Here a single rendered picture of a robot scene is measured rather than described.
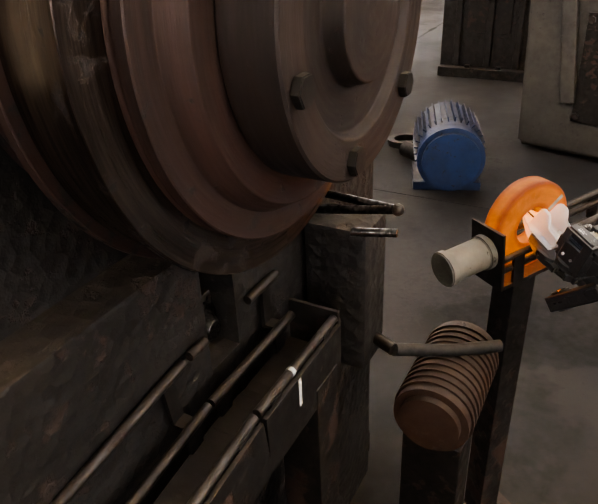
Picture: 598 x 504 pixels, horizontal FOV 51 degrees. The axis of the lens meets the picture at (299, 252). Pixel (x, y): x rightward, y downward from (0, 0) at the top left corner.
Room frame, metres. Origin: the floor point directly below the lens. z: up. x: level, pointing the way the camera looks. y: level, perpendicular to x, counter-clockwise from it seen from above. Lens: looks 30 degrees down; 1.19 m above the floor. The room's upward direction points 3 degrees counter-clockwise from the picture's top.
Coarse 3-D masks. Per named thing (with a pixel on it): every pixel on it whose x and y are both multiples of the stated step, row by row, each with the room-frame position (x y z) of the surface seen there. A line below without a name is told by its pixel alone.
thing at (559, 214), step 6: (558, 204) 0.88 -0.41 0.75; (552, 210) 0.89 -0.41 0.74; (558, 210) 0.88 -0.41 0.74; (564, 210) 0.87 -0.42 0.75; (534, 216) 0.90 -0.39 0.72; (552, 216) 0.89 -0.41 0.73; (558, 216) 0.88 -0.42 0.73; (564, 216) 0.87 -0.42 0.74; (552, 222) 0.89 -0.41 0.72; (558, 222) 0.88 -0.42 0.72; (564, 222) 0.87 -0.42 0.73; (552, 228) 0.88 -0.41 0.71; (558, 228) 0.87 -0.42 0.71; (564, 228) 0.87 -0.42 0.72; (558, 234) 0.87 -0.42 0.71
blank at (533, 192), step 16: (528, 176) 0.93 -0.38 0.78; (512, 192) 0.90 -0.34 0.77; (528, 192) 0.89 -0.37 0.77; (544, 192) 0.91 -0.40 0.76; (560, 192) 0.92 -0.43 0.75; (496, 208) 0.89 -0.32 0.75; (512, 208) 0.88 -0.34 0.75; (528, 208) 0.89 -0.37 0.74; (544, 208) 0.91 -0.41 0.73; (496, 224) 0.88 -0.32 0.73; (512, 224) 0.88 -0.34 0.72; (512, 240) 0.88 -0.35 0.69
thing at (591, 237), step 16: (576, 224) 0.81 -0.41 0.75; (560, 240) 0.81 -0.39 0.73; (576, 240) 0.80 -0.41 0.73; (592, 240) 0.78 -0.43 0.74; (560, 256) 0.81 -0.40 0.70; (576, 256) 0.78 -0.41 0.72; (592, 256) 0.77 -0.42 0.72; (560, 272) 0.81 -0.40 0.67; (576, 272) 0.77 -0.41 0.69; (592, 272) 0.77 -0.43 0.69
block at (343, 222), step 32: (320, 224) 0.77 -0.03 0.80; (352, 224) 0.76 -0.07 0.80; (384, 224) 0.78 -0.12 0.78; (320, 256) 0.76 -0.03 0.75; (352, 256) 0.74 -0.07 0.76; (384, 256) 0.78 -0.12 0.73; (320, 288) 0.76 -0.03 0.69; (352, 288) 0.74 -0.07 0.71; (352, 320) 0.74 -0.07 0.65; (352, 352) 0.74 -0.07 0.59
